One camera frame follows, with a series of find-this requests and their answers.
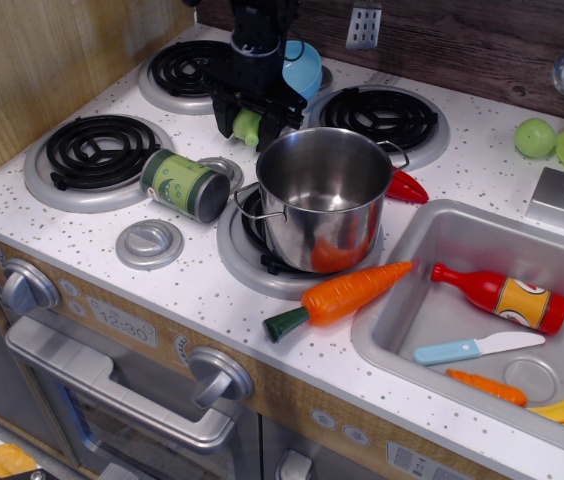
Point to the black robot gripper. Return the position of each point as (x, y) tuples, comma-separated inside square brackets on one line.
[(251, 78)]

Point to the light green toy broccoli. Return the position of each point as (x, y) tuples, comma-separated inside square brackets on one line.
[(246, 127)]

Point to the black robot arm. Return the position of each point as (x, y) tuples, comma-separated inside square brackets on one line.
[(264, 15)]

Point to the stainless steel pot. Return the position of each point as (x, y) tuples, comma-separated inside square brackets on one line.
[(322, 193)]

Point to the middle grey stovetop knob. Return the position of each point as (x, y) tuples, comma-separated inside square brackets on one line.
[(227, 167)]

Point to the grey stovetop knob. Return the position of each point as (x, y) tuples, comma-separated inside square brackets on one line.
[(227, 167), (149, 245)]

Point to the blue plastic bowl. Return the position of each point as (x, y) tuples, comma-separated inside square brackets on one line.
[(302, 68)]

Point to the back left black burner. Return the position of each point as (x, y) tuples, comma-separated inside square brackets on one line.
[(172, 80)]

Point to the green toy food can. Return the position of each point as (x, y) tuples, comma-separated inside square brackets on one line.
[(185, 185)]

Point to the hanging metal spatula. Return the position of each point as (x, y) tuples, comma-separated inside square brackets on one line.
[(364, 25)]

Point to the front grey stovetop knob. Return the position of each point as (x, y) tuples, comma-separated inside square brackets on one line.
[(149, 245)]

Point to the front left black burner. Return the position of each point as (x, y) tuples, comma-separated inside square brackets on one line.
[(93, 164)]

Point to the red toy chili pepper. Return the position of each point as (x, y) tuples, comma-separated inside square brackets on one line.
[(403, 187)]

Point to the large orange toy carrot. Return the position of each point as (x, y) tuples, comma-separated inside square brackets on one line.
[(329, 301)]

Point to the oven clock display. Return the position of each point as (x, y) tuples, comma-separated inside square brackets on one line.
[(123, 322)]

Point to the grey plastic sink basin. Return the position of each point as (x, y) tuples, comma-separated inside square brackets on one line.
[(418, 312)]

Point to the right grey oven knob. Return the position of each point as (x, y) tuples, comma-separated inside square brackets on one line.
[(217, 376)]

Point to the grey oven knob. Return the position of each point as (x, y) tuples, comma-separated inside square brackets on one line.
[(27, 288), (217, 376)]

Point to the left grey oven knob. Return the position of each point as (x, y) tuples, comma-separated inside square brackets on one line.
[(27, 288)]

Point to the green toy apple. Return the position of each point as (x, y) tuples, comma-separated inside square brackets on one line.
[(535, 138)]

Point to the red toy ketchup bottle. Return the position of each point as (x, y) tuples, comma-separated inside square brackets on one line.
[(522, 303)]

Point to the small orange carrot piece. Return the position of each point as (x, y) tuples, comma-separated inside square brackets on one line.
[(498, 389)]

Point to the yellow object bottom left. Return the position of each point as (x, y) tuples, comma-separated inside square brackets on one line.
[(14, 461)]

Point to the grey oven door handle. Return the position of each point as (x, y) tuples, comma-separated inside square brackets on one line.
[(84, 369)]

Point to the blue handled toy knife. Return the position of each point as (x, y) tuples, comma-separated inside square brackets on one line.
[(468, 349)]

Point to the grey dishwasher handle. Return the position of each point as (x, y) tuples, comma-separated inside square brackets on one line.
[(293, 466)]

